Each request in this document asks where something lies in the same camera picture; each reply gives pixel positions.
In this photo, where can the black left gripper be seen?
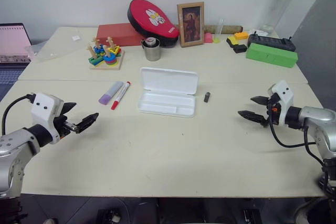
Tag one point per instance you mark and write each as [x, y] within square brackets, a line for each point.
[62, 125]

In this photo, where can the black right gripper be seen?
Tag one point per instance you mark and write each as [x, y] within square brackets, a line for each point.
[273, 112]

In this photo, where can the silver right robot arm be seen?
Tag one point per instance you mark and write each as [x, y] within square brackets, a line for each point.
[315, 119]

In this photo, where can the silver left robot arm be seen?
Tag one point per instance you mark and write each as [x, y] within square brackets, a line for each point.
[15, 142]

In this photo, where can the white plastic case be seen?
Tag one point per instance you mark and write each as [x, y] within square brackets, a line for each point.
[168, 93]

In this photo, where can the red black oval case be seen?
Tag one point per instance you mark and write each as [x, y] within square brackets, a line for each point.
[149, 16]

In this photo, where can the purple grey highlighter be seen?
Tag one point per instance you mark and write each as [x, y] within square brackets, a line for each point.
[110, 94]

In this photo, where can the red white marker pen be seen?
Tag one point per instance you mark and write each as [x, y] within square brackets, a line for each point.
[120, 95]

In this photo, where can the small black eraser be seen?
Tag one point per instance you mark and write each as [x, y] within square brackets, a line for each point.
[207, 97]

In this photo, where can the green rectangular box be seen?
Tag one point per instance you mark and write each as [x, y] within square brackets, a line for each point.
[271, 55]

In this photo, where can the small black block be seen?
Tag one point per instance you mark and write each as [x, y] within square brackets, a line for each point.
[240, 48]

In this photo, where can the colourful wooden stacking toy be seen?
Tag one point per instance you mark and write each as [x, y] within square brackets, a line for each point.
[106, 56]

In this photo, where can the black power strip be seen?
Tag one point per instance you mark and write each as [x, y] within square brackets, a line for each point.
[273, 42]

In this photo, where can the yellow black block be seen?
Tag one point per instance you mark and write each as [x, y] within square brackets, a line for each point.
[233, 41]

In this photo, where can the clear plastic bag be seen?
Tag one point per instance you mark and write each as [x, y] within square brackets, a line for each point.
[43, 51]

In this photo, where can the orange block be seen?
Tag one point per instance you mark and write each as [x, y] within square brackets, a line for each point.
[241, 35]

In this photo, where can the small white paper piece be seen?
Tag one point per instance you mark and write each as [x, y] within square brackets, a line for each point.
[76, 38]

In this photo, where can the small yellow-green piece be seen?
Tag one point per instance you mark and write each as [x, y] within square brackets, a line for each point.
[216, 40]

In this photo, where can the brown speckled roll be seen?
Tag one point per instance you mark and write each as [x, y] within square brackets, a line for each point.
[231, 28]

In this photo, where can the small pink block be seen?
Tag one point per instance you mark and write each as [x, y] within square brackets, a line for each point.
[208, 37]

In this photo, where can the clear plastic tube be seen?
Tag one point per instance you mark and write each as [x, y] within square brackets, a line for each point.
[220, 28]

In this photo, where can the red rectangular box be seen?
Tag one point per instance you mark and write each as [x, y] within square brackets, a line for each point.
[115, 33]

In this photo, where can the stainless steel cup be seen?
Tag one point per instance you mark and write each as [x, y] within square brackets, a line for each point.
[152, 52]

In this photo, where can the laptop with pink screen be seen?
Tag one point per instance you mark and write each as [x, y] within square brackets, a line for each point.
[11, 43]

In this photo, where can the small can in cup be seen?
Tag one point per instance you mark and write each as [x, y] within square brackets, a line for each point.
[151, 41]

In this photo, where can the clear bottle green lid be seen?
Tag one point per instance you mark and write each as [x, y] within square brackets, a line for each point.
[281, 6]

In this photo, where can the wooden framed portrait picture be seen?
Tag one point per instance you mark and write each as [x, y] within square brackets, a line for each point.
[190, 24]

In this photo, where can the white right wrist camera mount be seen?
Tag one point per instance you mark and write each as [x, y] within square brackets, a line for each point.
[284, 95]

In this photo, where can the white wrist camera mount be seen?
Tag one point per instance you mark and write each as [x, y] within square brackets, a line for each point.
[43, 113]
[284, 95]

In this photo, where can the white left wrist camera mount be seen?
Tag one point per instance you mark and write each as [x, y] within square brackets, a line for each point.
[43, 113]

